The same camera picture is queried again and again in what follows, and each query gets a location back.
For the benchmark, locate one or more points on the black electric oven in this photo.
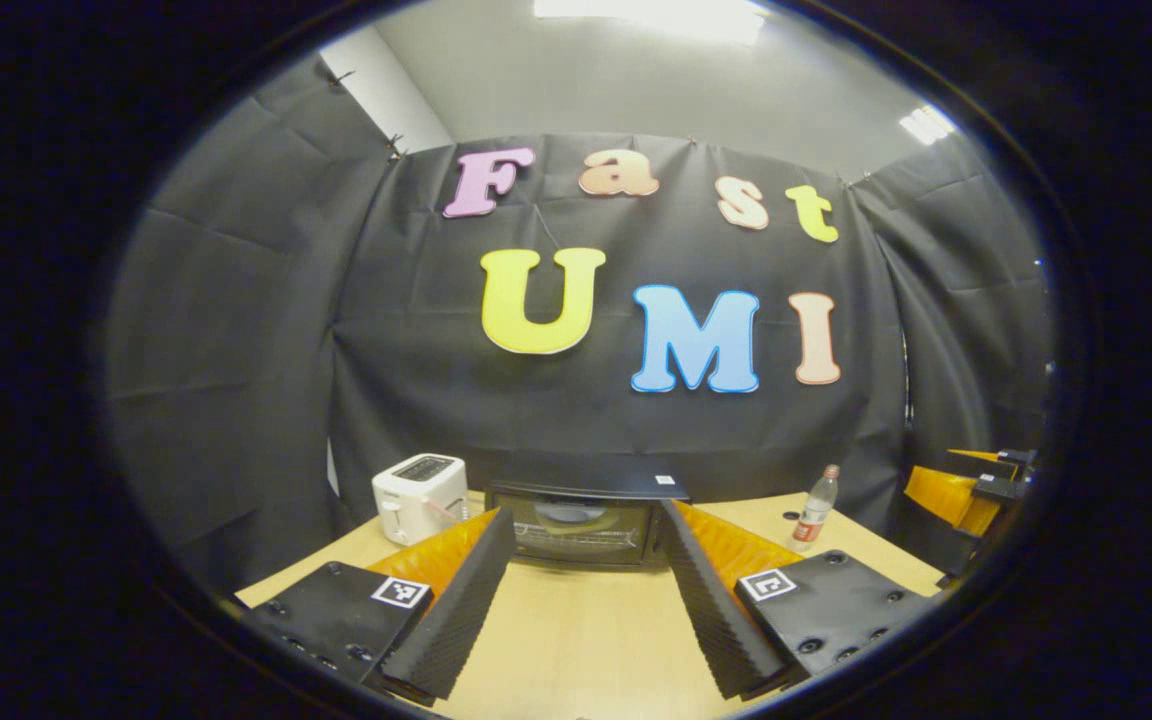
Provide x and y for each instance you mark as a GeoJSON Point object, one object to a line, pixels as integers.
{"type": "Point", "coordinates": [576, 530]}

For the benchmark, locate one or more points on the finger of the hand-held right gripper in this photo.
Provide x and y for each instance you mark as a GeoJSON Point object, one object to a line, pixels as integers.
{"type": "Point", "coordinates": [946, 495]}
{"type": "Point", "coordinates": [996, 460]}

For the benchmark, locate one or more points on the black backdrop cloth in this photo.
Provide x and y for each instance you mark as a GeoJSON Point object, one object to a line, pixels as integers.
{"type": "Point", "coordinates": [386, 350]}

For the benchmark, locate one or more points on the clear water bottle red label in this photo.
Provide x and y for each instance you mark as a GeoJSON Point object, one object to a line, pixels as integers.
{"type": "Point", "coordinates": [816, 515]}

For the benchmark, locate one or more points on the large ceiling light panel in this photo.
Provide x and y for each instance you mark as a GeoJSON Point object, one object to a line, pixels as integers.
{"type": "Point", "coordinates": [656, 15]}

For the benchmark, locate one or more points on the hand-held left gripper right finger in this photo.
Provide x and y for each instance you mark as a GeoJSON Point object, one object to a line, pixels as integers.
{"type": "Point", "coordinates": [711, 610]}

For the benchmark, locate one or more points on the white toaster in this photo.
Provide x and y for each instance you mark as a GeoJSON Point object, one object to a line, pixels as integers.
{"type": "Point", "coordinates": [416, 500]}

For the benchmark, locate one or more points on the small ceiling light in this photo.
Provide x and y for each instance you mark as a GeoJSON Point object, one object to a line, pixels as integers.
{"type": "Point", "coordinates": [926, 125]}

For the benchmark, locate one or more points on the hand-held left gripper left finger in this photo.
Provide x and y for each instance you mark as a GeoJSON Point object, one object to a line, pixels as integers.
{"type": "Point", "coordinates": [466, 610]}

